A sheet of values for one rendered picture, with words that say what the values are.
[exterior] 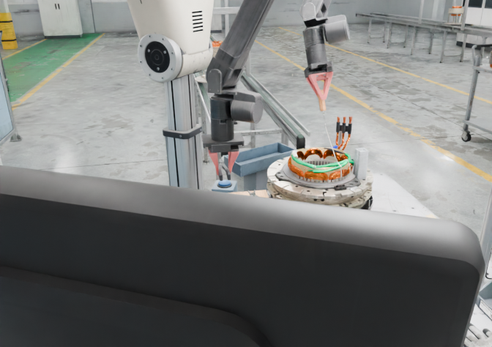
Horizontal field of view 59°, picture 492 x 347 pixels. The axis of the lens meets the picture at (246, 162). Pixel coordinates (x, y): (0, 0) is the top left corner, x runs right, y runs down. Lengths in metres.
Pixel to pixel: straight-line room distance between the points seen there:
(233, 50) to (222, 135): 0.20
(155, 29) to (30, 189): 1.21
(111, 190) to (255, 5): 0.85
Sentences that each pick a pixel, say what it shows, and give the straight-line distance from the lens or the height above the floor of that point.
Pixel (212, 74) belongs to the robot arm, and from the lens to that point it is 1.02.
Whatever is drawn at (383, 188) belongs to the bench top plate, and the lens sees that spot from 2.03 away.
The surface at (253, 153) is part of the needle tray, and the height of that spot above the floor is 1.05.
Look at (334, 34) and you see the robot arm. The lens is 1.27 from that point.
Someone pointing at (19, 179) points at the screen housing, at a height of 1.56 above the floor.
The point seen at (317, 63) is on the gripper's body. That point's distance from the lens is 1.24.
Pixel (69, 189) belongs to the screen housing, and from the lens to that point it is 0.17.
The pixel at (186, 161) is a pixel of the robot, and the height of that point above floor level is 1.07.
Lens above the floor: 1.63
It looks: 22 degrees down
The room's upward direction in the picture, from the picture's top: 1 degrees counter-clockwise
